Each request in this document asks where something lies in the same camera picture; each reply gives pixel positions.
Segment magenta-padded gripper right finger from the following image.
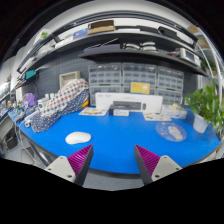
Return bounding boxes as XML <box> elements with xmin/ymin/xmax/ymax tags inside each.
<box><xmin>133</xmin><ymin>144</ymin><xmax>183</xmax><ymax>186</ymax></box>

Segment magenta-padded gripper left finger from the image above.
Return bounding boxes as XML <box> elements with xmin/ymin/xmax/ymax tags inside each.
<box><xmin>44</xmin><ymin>144</ymin><xmax>95</xmax><ymax>187</ymax></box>

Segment white computer mouse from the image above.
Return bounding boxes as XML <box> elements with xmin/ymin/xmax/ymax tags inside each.
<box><xmin>64</xmin><ymin>131</ymin><xmax>92</xmax><ymax>145</ymax></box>

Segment navy polka dot cloth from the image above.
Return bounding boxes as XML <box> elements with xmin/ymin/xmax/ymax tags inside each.
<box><xmin>30</xmin><ymin>88</ymin><xmax>90</xmax><ymax>134</ymax></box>

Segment colourful sticker sheet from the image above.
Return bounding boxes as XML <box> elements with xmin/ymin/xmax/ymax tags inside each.
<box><xmin>78</xmin><ymin>107</ymin><xmax>108</xmax><ymax>117</ymax></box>
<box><xmin>142</xmin><ymin>111</ymin><xmax>173</xmax><ymax>122</ymax></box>

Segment clear plastic packet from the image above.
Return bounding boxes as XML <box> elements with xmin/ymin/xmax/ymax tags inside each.
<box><xmin>163</xmin><ymin>103</ymin><xmax>188</xmax><ymax>120</ymax></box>

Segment red blue checked cloth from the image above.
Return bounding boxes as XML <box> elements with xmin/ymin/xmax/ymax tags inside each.
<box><xmin>43</xmin><ymin>78</ymin><xmax>90</xmax><ymax>118</ymax></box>

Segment small black box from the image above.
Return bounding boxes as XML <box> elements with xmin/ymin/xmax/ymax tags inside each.
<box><xmin>108</xmin><ymin>104</ymin><xmax>130</xmax><ymax>117</ymax></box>

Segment purple bag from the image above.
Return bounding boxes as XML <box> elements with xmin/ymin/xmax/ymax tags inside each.
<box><xmin>23</xmin><ymin>92</ymin><xmax>38</xmax><ymax>108</ymax></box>

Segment green potted plant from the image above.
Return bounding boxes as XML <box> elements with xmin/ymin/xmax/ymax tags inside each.
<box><xmin>184</xmin><ymin>79</ymin><xmax>224</xmax><ymax>135</ymax></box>

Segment long white keyboard box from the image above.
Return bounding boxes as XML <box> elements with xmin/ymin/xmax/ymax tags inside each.
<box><xmin>95</xmin><ymin>92</ymin><xmax>164</xmax><ymax>114</ymax></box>

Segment yellow and blue box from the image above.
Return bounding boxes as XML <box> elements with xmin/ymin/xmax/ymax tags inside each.
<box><xmin>130</xmin><ymin>81</ymin><xmax>151</xmax><ymax>95</ymax></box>

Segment grey small-parts drawer cabinet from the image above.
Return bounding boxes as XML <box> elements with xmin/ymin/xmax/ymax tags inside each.
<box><xmin>121</xmin><ymin>62</ymin><xmax>158</xmax><ymax>96</ymax></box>
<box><xmin>156</xmin><ymin>65</ymin><xmax>185</xmax><ymax>106</ymax></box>
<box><xmin>88</xmin><ymin>63</ymin><xmax>123</xmax><ymax>106</ymax></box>

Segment white woven basket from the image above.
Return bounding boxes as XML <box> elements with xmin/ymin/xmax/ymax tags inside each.
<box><xmin>59</xmin><ymin>70</ymin><xmax>82</xmax><ymax>89</ymax></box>

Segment teal rectangular box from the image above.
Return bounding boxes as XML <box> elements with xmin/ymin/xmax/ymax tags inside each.
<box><xmin>24</xmin><ymin>69</ymin><xmax>37</xmax><ymax>80</ymax></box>

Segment dark wall shelf unit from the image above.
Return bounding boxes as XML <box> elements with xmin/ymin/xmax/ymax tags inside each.
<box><xmin>16</xmin><ymin>13</ymin><xmax>218</xmax><ymax>78</ymax></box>

